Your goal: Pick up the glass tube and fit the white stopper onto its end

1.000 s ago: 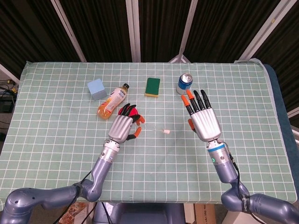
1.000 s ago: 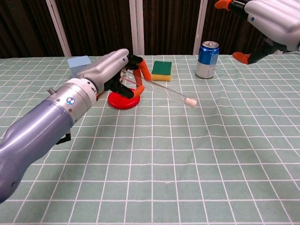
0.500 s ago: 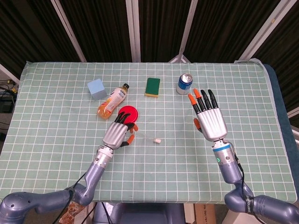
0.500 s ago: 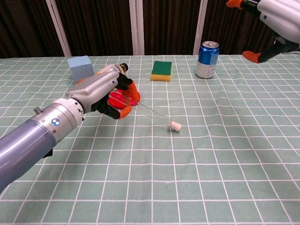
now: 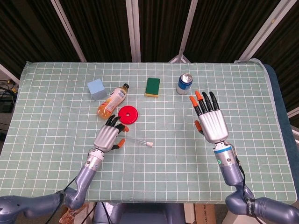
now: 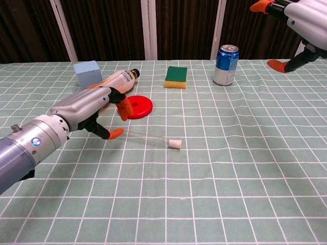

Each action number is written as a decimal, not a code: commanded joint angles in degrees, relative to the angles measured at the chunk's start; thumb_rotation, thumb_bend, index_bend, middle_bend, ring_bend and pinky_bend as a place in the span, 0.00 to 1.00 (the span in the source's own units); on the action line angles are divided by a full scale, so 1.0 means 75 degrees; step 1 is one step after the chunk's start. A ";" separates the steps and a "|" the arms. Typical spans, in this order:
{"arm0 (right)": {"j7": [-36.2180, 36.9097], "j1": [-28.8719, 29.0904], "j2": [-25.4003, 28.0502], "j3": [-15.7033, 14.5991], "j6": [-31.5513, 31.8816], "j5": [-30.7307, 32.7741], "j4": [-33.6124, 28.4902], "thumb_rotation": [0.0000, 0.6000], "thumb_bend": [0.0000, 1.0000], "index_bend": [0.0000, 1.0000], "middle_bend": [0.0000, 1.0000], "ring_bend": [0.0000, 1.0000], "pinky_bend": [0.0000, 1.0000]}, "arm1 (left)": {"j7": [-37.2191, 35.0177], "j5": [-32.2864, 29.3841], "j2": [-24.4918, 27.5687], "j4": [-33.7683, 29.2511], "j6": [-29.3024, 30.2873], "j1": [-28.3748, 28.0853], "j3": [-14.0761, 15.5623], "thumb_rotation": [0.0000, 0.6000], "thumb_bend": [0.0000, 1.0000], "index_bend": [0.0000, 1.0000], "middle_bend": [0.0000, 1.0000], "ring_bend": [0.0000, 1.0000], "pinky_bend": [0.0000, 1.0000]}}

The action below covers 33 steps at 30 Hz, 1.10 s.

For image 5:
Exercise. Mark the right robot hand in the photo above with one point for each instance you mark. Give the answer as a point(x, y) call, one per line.
point(213, 126)

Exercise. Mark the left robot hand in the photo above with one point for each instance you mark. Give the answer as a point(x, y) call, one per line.
point(106, 138)

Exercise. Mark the white rubber stopper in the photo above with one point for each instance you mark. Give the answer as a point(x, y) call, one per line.
point(150, 144)

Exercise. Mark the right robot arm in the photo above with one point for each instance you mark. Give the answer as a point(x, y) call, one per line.
point(230, 170)

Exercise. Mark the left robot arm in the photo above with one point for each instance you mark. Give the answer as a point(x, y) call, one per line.
point(86, 177)

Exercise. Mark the red plastic disc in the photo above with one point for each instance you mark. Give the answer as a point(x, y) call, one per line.
point(130, 117)

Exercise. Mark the orange juice plastic bottle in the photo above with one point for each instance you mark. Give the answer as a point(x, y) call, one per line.
point(113, 98)

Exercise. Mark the light blue foam cube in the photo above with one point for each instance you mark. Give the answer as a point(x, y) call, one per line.
point(97, 89)

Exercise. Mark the blue and white soda can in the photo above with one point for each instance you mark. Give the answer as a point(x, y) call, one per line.
point(184, 85)

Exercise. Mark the green checked tablecloth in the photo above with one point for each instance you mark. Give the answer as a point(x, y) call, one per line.
point(163, 168)

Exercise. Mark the green and yellow sponge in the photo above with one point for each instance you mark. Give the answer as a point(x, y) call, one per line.
point(153, 86)

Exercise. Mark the dark blue padded table edge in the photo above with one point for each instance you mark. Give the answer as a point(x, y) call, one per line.
point(283, 105)

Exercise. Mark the printed snack bag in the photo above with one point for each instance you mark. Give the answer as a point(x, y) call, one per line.
point(70, 215)

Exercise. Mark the grey robot torso base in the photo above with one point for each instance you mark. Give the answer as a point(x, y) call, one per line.
point(144, 214)

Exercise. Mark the brown cardboard box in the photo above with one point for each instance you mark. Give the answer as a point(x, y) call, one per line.
point(210, 214)

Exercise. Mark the black equipment box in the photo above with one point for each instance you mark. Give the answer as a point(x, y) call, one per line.
point(5, 105)

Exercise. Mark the black pleated curtain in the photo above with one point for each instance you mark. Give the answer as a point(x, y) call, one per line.
point(102, 25)

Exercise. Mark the white partition frame post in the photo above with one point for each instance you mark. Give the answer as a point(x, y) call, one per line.
point(261, 32)
point(133, 30)
point(9, 72)
point(188, 30)
point(70, 32)

